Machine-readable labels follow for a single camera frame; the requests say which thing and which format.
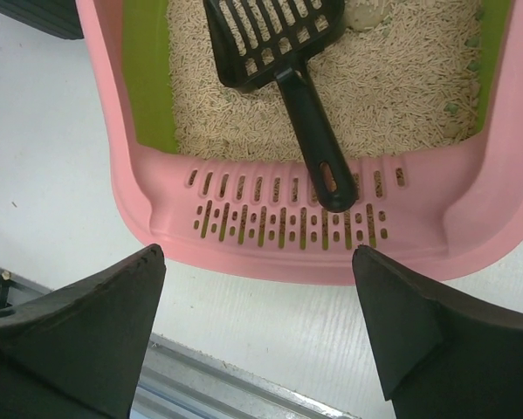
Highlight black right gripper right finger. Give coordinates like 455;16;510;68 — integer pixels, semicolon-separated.
352;245;523;418

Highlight black slotted litter scoop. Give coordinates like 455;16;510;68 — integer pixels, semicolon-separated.
203;1;359;213

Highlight black trash bin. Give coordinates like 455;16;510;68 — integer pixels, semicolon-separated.
0;0;84;40

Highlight beige cat litter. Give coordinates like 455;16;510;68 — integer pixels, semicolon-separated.
167;1;483;161

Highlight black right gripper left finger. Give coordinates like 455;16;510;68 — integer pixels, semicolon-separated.
0;244;166;418

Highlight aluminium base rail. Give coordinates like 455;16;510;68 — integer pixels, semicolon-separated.
0;291;344;418

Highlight pink green litter box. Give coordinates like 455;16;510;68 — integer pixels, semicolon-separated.
77;1;523;285

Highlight litter clump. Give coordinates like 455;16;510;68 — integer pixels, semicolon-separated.
344;0;391;31

